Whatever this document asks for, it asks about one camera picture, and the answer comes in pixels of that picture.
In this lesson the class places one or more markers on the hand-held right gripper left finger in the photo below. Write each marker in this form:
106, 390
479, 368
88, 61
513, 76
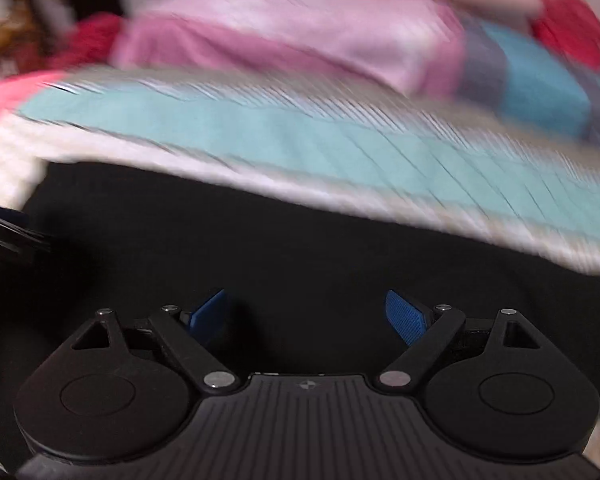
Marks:
207, 312

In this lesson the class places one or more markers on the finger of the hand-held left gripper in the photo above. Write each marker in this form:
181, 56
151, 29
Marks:
10, 237

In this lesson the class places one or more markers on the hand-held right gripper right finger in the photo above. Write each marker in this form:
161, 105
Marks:
405, 315

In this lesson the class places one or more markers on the black pants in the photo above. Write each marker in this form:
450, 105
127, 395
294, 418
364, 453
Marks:
280, 270

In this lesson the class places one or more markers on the bright pink bed sheet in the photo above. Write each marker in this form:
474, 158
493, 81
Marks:
10, 95

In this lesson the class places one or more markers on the teal and white quilted blanket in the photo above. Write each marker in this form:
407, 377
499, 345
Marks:
330, 150

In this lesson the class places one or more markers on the brown wooden furniture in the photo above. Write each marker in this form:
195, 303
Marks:
2, 35

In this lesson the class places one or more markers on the red cloth bundle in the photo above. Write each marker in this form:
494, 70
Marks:
87, 40
572, 30

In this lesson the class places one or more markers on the teal and grey striped blanket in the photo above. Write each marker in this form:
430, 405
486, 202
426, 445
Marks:
535, 80

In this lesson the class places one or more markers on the pink folded blanket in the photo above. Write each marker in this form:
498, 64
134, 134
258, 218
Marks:
280, 35

